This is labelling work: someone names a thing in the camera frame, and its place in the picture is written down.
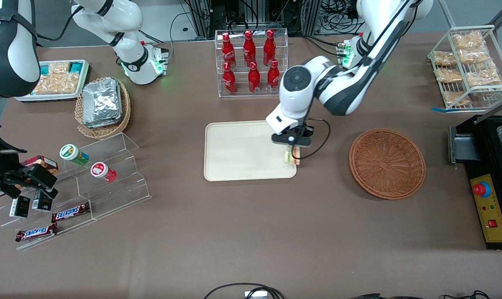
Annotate silver foil packet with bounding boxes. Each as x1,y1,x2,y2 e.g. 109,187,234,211
82,78,123,129

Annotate red cola bottle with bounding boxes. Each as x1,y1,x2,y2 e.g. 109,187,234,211
222,62,238,95
263,29,276,67
221,33,237,69
248,61,261,94
243,30,256,68
267,59,280,93

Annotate beige rectangular tray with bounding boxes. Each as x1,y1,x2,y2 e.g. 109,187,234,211
204,120,297,182

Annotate round brown wicker basket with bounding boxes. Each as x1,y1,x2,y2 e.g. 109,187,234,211
349,128,426,201

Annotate red lid snack can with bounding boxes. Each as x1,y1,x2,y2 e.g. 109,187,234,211
90,162,117,183

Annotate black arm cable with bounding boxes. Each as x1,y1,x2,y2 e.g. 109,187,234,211
35,5,84,42
297,0,413,162

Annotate white wire rack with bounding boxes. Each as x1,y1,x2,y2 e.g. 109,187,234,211
428,25,502,111

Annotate clear bag of snacks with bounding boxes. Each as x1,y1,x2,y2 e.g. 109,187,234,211
436,68,463,83
460,48,491,65
433,51,457,67
443,91,472,107
466,62,502,88
453,31,486,50

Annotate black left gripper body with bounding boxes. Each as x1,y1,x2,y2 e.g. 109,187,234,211
271,124,315,148

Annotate black machine with yellow panel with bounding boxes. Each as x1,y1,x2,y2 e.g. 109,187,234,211
463,114,502,250

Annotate aluminium frame with cables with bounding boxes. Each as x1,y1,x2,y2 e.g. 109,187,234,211
184,0,323,39

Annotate oval tan wicker basket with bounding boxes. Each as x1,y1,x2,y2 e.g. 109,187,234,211
75,77,131,139

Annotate white snack tray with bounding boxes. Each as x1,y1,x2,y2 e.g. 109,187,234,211
15,59,92,102

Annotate clear acrylic bottle rack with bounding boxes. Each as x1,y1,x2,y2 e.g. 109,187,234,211
215,28,289,98

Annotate red brown chocolate box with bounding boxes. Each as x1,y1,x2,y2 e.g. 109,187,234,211
20,155,59,175

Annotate green lid snack can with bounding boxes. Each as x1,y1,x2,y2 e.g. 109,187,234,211
59,144,90,166

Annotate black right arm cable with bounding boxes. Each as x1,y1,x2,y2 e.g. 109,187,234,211
35,5,84,42

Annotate clear acrylic step display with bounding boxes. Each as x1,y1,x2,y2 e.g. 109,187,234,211
0,132,152,251

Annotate clear bag of crackers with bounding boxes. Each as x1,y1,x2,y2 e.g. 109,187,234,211
33,62,80,95

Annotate black looped cable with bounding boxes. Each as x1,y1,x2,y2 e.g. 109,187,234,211
204,283,285,299

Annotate red emergency stop button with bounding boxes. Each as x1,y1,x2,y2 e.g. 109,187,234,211
473,182,491,199

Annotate grey metal bracket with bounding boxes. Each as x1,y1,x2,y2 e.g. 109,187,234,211
448,126,480,166

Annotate black cable bundle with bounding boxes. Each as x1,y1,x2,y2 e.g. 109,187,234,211
350,290,490,299

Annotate brown snickers bar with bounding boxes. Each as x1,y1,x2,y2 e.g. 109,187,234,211
15,223,59,243
51,202,91,223

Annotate triangular sandwich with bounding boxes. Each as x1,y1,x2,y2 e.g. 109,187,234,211
284,146,301,167

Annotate small black box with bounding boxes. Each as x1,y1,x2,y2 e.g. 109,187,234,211
32,190,53,212
9,195,30,218

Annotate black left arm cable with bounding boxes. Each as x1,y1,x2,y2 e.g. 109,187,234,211
297,0,413,162

